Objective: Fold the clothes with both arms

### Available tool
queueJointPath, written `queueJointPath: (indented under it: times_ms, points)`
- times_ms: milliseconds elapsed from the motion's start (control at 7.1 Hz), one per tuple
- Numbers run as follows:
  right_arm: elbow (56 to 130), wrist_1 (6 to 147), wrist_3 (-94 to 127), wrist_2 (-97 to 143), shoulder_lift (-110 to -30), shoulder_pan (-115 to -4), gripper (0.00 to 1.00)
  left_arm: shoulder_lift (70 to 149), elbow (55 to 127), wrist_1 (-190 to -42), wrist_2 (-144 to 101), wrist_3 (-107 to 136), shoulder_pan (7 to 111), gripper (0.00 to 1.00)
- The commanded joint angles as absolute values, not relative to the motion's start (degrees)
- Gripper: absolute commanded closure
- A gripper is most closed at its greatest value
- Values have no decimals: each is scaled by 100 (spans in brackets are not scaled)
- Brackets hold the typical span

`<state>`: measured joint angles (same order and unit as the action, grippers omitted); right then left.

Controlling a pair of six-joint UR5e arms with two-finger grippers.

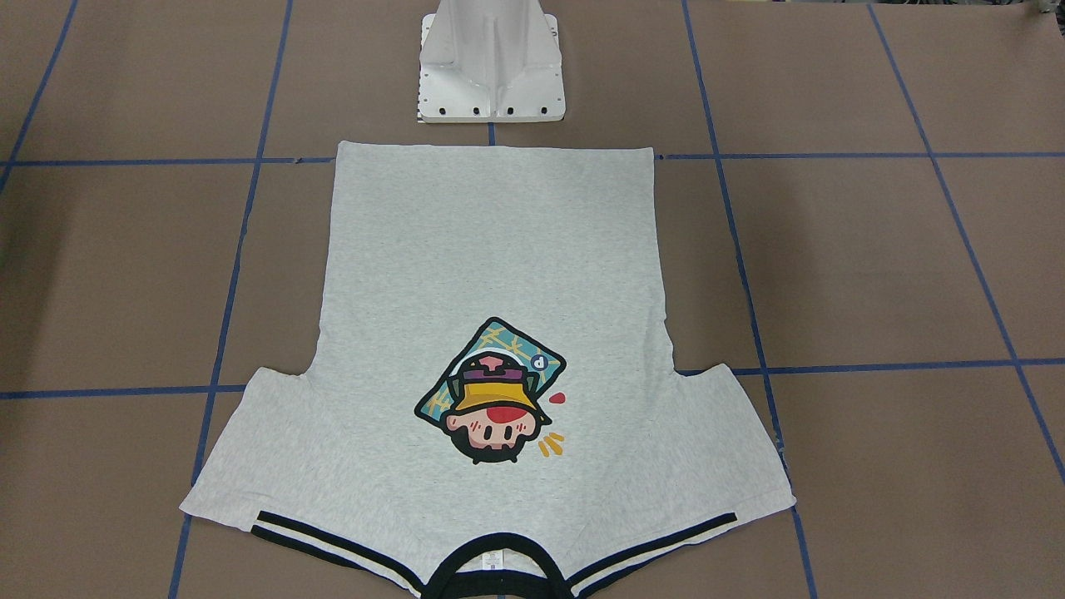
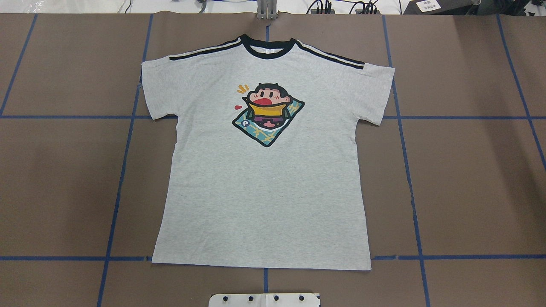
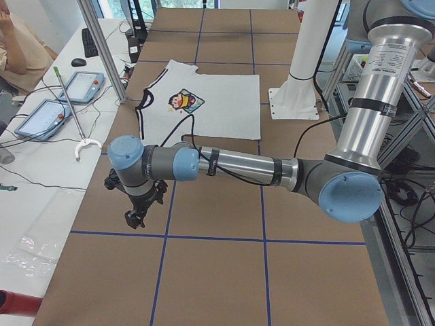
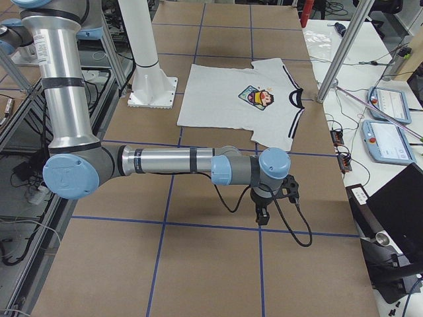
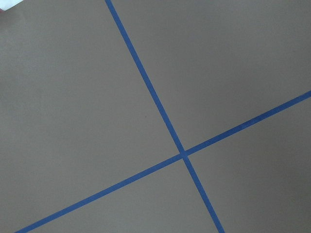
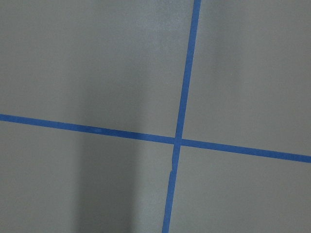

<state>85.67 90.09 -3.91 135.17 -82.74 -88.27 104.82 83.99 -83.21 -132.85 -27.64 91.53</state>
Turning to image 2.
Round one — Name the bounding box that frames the grey cartoon print t-shirt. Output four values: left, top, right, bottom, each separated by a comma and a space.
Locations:
141, 35, 395, 271

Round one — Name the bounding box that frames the black box with label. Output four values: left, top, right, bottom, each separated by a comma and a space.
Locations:
403, 0, 476, 15

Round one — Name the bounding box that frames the aluminium frame post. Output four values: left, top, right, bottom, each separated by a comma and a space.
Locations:
257, 0, 278, 20

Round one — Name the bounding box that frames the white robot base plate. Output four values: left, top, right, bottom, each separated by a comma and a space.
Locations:
208, 293, 321, 307

